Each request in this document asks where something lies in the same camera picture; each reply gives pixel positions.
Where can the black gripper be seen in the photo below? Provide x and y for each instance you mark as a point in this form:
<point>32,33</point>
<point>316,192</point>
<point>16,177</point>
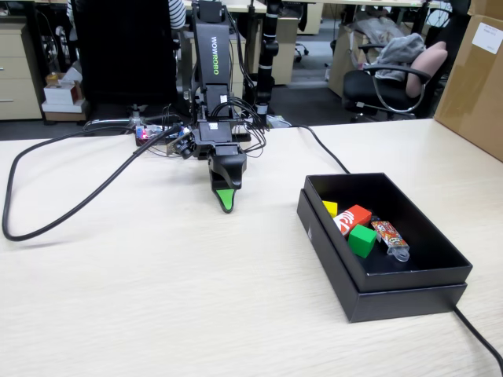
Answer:
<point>216,133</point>

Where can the yellow cube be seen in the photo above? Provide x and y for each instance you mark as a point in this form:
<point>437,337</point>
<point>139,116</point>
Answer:
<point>331,208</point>

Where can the red and white rectangular box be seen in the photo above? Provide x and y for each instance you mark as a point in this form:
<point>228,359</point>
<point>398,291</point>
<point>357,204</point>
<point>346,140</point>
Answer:
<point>351,218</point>

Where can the green cube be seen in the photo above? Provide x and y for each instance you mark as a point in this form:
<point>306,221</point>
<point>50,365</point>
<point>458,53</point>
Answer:
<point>361,240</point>

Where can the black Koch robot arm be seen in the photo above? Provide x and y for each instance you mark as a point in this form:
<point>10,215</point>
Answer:
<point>212,51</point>

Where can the flat brown white box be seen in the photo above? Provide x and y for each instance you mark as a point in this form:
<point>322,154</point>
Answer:
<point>63,114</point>

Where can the black box tray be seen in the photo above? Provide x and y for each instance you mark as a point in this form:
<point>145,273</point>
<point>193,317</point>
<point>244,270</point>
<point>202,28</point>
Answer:
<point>416,280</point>

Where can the black open box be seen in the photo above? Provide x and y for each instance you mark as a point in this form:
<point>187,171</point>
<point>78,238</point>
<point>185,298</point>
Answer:
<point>408,307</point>

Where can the large labelled cardboard box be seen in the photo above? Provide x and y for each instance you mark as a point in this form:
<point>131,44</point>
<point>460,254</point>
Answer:
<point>479,102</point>

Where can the small cardboard box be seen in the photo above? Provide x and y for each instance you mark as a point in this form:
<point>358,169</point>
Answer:
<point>487,6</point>

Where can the controller circuit board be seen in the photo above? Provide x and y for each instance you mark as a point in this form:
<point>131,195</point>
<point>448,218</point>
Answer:
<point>145,133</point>

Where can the beige desk side panel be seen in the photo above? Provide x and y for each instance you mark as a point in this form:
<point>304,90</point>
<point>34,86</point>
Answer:
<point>287,51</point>

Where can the beige carton with plastic bag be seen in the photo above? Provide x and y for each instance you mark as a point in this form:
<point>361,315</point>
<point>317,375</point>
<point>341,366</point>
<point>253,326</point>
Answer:
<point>341,66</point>

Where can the black office chair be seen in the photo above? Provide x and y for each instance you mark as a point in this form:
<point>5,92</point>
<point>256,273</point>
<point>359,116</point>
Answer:
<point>365,88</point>

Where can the large black monitor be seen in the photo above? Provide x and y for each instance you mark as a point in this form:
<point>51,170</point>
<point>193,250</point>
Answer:
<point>125,51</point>

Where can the wrapped candy packet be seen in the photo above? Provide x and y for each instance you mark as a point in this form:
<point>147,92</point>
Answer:
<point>391,236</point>

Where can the person in striped shirt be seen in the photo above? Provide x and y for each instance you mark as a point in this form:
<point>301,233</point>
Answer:
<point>177,13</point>

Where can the small beige cabinet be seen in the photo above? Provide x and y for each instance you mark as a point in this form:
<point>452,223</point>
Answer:
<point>312,19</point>

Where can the small white red carton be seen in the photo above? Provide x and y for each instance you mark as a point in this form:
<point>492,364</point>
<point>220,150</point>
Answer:
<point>59,94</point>

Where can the grey cloth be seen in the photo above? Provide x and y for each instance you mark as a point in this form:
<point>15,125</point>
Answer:
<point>401,51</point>

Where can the pink cushion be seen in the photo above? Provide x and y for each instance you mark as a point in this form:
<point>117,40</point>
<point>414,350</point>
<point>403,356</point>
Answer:
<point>426,66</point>

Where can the beige drawer cabinet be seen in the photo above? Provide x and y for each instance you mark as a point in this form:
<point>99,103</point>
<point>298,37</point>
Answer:
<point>19,78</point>

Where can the gripper-mounted camera module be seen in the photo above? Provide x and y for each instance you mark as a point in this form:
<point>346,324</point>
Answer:
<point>184,147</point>

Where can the beige drawer pedestal with key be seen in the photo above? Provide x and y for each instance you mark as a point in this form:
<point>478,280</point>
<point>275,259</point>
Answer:
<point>237,66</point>

